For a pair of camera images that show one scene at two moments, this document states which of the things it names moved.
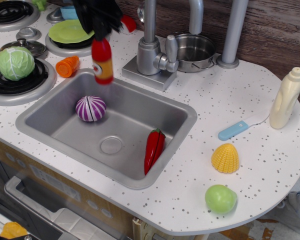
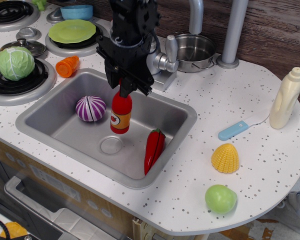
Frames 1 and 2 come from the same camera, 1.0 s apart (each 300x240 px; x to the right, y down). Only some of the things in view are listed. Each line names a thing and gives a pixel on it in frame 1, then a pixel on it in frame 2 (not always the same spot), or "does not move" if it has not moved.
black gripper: x=108 y=12 → x=130 y=61
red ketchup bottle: x=102 y=60 → x=121 y=112
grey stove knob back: x=55 y=16 does not move
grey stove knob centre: x=29 y=33 does not move
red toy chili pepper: x=154 y=146 does not move
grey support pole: x=232 y=34 does not move
